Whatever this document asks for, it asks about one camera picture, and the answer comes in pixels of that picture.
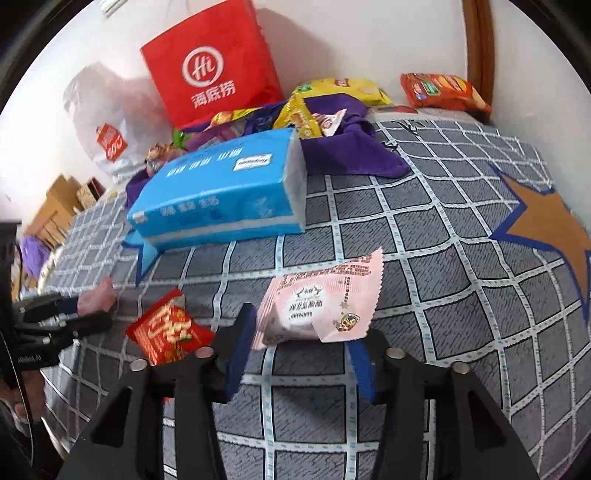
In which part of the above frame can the purple bag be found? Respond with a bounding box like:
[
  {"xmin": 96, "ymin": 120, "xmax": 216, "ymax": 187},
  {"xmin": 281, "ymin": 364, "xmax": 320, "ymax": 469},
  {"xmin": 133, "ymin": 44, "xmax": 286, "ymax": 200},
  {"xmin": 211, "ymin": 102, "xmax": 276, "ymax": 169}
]
[{"xmin": 21, "ymin": 235, "xmax": 51, "ymax": 280}]

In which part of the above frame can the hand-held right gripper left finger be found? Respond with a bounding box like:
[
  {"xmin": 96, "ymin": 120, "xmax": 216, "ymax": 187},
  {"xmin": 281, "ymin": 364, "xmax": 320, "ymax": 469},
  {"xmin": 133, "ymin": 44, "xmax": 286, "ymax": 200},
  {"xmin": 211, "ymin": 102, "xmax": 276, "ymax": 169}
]
[{"xmin": 55, "ymin": 302, "xmax": 258, "ymax": 480}]

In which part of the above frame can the person's left hand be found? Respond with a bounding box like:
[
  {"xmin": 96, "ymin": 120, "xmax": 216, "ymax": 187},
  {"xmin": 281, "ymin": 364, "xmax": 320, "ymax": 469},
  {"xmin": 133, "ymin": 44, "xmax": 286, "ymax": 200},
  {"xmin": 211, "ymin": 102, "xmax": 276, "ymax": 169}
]
[{"xmin": 0, "ymin": 369, "xmax": 44, "ymax": 432}]

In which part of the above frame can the red paper bag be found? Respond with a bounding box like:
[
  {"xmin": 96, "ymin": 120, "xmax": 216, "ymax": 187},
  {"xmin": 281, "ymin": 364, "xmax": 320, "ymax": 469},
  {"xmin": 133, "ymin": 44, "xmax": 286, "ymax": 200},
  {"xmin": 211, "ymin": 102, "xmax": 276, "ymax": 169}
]
[{"xmin": 140, "ymin": 0, "xmax": 284, "ymax": 130}]

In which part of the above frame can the white plastic bag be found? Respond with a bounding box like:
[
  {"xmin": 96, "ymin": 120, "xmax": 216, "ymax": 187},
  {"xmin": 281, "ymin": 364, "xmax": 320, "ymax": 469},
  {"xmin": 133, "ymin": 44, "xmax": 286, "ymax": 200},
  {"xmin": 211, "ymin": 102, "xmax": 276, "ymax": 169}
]
[{"xmin": 62, "ymin": 62, "xmax": 174, "ymax": 176}]

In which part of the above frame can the grey checked bed sheet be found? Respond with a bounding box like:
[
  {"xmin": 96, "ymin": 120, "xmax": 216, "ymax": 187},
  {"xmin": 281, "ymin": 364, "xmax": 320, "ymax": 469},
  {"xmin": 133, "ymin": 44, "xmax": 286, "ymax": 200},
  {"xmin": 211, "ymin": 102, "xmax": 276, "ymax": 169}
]
[{"xmin": 39, "ymin": 106, "xmax": 591, "ymax": 480}]

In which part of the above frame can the purple snack packet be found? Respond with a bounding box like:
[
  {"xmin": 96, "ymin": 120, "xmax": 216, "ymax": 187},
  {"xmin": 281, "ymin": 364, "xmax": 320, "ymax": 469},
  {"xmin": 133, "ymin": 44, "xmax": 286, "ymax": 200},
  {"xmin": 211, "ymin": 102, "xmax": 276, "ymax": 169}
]
[{"xmin": 185, "ymin": 122, "xmax": 259, "ymax": 151}]

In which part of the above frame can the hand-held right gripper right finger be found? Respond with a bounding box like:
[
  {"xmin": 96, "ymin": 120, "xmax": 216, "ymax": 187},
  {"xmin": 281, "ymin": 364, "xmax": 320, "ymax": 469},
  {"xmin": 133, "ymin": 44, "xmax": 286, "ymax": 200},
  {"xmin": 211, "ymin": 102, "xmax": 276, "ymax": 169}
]
[{"xmin": 347, "ymin": 330, "xmax": 541, "ymax": 480}]

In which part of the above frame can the yellow chip bag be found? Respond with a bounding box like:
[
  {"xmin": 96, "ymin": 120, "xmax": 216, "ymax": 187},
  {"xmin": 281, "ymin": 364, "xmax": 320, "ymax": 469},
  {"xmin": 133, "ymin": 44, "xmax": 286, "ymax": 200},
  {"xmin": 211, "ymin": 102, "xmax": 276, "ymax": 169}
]
[{"xmin": 291, "ymin": 78, "xmax": 393, "ymax": 107}]

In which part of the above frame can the purple towel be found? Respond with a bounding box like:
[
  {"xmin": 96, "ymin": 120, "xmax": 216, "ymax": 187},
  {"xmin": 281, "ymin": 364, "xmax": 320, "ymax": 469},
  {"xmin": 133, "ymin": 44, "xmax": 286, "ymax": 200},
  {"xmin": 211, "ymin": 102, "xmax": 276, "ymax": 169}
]
[{"xmin": 124, "ymin": 93, "xmax": 411, "ymax": 208}]

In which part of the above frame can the multicoloured snack packet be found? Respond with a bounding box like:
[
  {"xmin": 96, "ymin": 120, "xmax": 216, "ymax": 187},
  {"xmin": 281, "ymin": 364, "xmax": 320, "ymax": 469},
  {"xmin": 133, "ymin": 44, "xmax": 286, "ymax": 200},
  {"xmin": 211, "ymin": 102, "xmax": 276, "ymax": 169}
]
[{"xmin": 145, "ymin": 144, "xmax": 178, "ymax": 174}]

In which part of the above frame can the wooden door frame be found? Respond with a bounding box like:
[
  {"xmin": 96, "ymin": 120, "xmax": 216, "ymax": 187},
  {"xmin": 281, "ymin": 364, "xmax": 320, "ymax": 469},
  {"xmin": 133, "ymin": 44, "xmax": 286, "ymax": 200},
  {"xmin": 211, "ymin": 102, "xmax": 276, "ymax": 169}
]
[{"xmin": 463, "ymin": 0, "xmax": 495, "ymax": 123}]

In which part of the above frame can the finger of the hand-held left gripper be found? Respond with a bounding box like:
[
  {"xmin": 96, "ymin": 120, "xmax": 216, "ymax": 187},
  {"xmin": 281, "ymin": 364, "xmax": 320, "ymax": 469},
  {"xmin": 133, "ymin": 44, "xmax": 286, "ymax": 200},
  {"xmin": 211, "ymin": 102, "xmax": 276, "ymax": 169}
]
[
  {"xmin": 14, "ymin": 295, "xmax": 81, "ymax": 324},
  {"xmin": 28, "ymin": 311, "xmax": 114, "ymax": 352}
]

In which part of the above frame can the orange chip bag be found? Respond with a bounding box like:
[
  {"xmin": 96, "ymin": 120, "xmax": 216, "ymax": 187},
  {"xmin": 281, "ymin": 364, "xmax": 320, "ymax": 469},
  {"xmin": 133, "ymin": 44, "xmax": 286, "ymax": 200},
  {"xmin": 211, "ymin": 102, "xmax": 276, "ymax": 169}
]
[{"xmin": 400, "ymin": 73, "xmax": 492, "ymax": 114}]

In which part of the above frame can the yellow red snack packet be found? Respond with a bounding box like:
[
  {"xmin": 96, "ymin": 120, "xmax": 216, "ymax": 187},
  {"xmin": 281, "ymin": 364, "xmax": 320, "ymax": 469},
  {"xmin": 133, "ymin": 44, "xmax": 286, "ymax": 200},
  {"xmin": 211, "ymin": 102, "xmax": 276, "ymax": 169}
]
[{"xmin": 210, "ymin": 107, "xmax": 264, "ymax": 127}]

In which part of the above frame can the blue tissue pack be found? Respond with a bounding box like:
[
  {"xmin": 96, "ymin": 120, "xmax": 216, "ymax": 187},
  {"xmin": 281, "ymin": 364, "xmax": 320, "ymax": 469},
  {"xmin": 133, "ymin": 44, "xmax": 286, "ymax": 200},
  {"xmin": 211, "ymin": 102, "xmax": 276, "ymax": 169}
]
[{"xmin": 127, "ymin": 128, "xmax": 308, "ymax": 250}]

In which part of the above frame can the large pale pink snack packet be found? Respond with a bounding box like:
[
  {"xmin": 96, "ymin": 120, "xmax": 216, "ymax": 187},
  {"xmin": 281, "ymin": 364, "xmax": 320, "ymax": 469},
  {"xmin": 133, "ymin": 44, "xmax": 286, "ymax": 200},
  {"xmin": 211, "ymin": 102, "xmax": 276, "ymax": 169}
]
[{"xmin": 252, "ymin": 248, "xmax": 385, "ymax": 350}]

